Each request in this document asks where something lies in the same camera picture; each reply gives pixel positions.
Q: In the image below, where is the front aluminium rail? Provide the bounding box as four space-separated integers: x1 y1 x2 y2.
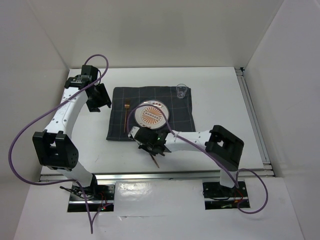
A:
39 169 275 182

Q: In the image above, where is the purple cable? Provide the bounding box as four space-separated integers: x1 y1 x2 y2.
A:
8 53 110 235
126 103 269 215

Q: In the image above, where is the copper knife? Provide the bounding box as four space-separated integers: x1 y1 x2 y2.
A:
149 154 160 169

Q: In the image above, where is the clear plastic cup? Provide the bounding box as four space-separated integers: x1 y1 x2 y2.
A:
176 83 188 99

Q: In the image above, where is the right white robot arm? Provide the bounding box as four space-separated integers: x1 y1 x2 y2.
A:
128 125 245 196

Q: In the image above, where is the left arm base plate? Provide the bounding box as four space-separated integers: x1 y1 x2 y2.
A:
66 184 115 213

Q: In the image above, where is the dark grey checked cloth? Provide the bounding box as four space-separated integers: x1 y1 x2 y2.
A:
106 86 196 142

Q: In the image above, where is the aluminium rail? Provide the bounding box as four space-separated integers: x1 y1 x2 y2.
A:
39 169 275 182
234 67 273 170

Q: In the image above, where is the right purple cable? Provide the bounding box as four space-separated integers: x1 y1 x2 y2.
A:
126 103 269 215

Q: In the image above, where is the patterned glass plate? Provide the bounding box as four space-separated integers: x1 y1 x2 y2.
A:
134 100 170 130

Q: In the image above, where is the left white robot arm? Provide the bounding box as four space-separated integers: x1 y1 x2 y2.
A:
32 65 112 200

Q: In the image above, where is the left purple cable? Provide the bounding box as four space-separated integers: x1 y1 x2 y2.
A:
8 53 110 235

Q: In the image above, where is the copper fork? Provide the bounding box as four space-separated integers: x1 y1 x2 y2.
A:
123 98 130 133

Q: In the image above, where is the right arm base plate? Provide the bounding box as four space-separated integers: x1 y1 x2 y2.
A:
202 181 251 210

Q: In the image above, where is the right aluminium rail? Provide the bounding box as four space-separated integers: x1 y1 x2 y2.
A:
234 67 273 170

